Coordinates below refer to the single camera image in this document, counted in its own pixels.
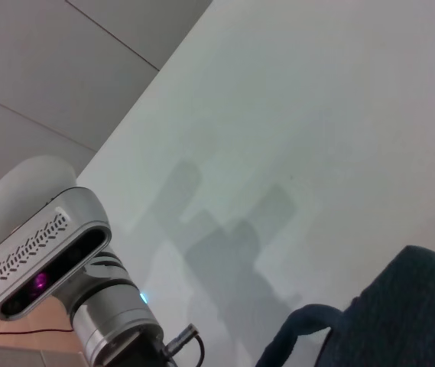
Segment thin red cable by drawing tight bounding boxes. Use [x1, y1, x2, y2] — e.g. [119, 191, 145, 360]
[0, 326, 75, 337]

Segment light wooden board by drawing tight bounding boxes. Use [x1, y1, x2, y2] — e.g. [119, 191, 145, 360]
[0, 278, 84, 352]

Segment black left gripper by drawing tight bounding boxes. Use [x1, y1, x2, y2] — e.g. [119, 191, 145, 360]
[102, 330, 173, 367]

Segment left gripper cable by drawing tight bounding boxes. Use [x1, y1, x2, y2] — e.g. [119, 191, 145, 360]
[161, 323, 207, 367]

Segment dark teal insulated lunch bag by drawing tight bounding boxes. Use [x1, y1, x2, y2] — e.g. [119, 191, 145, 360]
[254, 244, 435, 367]

